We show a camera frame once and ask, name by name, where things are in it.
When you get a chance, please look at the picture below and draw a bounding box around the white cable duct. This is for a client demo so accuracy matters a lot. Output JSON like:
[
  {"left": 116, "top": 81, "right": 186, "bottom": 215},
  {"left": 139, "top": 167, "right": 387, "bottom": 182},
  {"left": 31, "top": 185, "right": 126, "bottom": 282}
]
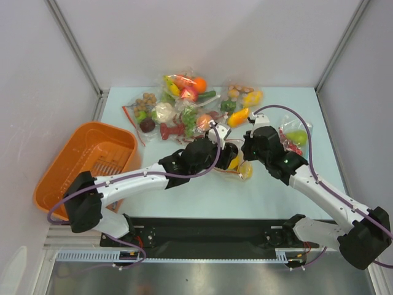
[{"left": 56, "top": 250, "right": 306, "bottom": 269}]

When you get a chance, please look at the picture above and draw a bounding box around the zip bag with green pear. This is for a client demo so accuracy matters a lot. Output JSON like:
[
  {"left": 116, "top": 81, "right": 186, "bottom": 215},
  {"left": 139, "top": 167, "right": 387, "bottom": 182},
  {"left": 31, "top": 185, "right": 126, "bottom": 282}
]
[{"left": 278, "top": 114, "right": 309, "bottom": 159}]

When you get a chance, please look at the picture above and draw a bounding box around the yellow fake pepper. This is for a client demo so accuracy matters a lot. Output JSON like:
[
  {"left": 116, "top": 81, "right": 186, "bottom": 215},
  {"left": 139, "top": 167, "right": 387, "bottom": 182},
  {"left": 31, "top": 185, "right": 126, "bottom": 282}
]
[{"left": 228, "top": 156, "right": 253, "bottom": 180}]

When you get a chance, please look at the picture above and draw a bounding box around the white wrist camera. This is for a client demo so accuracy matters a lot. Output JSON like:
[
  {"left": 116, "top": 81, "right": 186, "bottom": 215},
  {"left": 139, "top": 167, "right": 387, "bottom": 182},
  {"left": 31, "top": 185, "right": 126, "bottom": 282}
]
[
  {"left": 247, "top": 112, "right": 270, "bottom": 138},
  {"left": 207, "top": 122, "right": 232, "bottom": 149}
]

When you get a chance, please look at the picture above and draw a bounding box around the zip bag with yellow peppers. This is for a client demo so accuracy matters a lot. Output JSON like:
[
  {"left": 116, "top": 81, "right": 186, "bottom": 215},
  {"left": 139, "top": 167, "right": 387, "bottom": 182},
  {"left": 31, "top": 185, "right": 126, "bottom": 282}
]
[{"left": 219, "top": 79, "right": 264, "bottom": 128}]

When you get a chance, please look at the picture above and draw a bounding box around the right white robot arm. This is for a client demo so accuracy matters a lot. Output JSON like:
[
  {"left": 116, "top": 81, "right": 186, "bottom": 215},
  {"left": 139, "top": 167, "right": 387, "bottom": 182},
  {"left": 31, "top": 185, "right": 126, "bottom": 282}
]
[{"left": 241, "top": 126, "right": 392, "bottom": 270}]

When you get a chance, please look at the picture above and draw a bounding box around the zip bag with yellow fruit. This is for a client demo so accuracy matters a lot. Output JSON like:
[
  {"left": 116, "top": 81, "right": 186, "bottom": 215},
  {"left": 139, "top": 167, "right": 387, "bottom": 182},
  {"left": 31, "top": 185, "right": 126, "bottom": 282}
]
[{"left": 214, "top": 139, "right": 253, "bottom": 181}]

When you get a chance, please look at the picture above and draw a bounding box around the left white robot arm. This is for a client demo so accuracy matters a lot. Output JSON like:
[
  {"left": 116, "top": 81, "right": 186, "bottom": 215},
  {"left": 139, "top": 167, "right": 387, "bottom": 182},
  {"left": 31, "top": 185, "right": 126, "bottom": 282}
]
[{"left": 63, "top": 138, "right": 239, "bottom": 246}]

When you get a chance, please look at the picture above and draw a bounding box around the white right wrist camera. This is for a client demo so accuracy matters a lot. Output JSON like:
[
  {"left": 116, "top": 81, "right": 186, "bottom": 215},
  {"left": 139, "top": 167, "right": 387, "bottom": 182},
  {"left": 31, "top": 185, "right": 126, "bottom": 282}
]
[{"left": 247, "top": 112, "right": 270, "bottom": 138}]

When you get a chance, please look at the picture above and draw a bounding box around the zip bag with cauliflower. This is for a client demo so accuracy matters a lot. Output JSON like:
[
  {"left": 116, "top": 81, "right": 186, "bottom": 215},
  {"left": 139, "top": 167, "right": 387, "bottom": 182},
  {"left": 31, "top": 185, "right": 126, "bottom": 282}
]
[{"left": 122, "top": 89, "right": 177, "bottom": 146}]

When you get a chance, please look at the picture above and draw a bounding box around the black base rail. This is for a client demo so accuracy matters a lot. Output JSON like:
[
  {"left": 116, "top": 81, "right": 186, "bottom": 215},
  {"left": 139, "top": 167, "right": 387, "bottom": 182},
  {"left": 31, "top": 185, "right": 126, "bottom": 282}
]
[{"left": 99, "top": 216, "right": 329, "bottom": 261}]

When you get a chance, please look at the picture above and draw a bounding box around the zip bag with lobster grapes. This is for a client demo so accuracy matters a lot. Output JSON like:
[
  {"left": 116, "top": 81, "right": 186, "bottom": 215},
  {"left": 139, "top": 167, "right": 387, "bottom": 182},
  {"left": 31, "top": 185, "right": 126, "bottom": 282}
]
[{"left": 153, "top": 103, "right": 225, "bottom": 144}]

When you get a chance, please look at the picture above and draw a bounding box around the zip bag with orange top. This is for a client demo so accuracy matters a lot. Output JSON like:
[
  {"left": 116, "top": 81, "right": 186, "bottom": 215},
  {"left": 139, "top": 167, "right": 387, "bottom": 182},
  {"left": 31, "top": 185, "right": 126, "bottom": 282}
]
[{"left": 161, "top": 68, "right": 219, "bottom": 107}]

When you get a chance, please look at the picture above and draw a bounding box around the orange plastic basket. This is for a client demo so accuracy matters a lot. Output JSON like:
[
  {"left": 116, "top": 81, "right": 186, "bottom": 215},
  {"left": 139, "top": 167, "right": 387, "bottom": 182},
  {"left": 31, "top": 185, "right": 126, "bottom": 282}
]
[{"left": 33, "top": 121, "right": 141, "bottom": 213}]

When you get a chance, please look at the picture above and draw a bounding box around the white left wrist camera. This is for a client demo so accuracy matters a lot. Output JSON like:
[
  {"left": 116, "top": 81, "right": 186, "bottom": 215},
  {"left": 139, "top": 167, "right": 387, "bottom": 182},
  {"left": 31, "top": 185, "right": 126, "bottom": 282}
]
[{"left": 207, "top": 122, "right": 232, "bottom": 149}]

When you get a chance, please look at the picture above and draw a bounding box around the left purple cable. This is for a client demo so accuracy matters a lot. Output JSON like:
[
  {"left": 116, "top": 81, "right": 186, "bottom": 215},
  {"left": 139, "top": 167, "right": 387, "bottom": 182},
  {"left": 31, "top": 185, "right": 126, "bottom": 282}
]
[{"left": 46, "top": 124, "right": 222, "bottom": 268}]

